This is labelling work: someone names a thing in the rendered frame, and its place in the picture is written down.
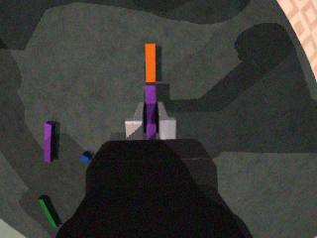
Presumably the purple rod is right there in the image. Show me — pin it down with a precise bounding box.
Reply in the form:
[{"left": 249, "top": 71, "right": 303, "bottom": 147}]
[
  {"left": 146, "top": 84, "right": 157, "bottom": 140},
  {"left": 44, "top": 121, "right": 55, "bottom": 163}
]

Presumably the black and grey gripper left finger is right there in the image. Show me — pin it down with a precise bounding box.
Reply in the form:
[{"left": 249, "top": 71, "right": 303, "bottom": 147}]
[{"left": 125, "top": 102, "right": 147, "bottom": 141}]

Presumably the orange rod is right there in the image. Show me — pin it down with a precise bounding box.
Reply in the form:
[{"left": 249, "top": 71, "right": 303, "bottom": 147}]
[{"left": 146, "top": 44, "right": 156, "bottom": 82}]

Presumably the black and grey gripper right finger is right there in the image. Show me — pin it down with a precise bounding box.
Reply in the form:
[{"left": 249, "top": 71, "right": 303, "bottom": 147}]
[{"left": 156, "top": 102, "right": 176, "bottom": 140}]

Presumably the small blue cube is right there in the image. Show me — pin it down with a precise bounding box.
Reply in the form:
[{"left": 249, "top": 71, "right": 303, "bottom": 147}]
[{"left": 80, "top": 151, "right": 91, "bottom": 164}]

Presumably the dark green rod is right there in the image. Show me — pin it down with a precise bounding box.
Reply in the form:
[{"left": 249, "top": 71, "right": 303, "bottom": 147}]
[{"left": 38, "top": 195, "right": 59, "bottom": 228}]

